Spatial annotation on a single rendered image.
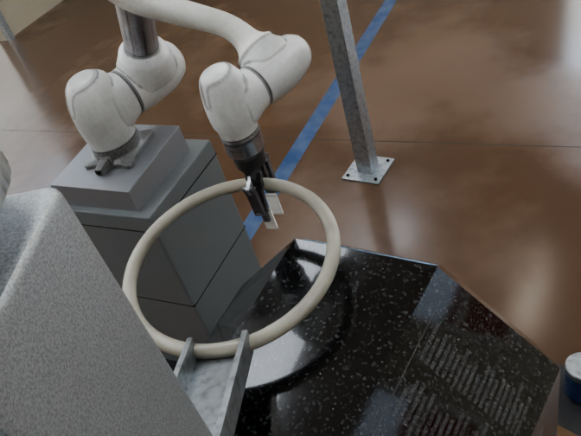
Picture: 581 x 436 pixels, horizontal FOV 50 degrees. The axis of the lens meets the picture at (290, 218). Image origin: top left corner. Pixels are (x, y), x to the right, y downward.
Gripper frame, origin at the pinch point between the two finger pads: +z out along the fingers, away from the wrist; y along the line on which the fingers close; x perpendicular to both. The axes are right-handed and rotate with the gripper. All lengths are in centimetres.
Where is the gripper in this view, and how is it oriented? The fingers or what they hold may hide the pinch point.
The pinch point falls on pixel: (271, 211)
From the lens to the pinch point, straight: 154.8
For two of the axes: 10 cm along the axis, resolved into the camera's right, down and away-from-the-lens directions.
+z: 2.6, 6.9, 6.7
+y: -2.6, 7.2, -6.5
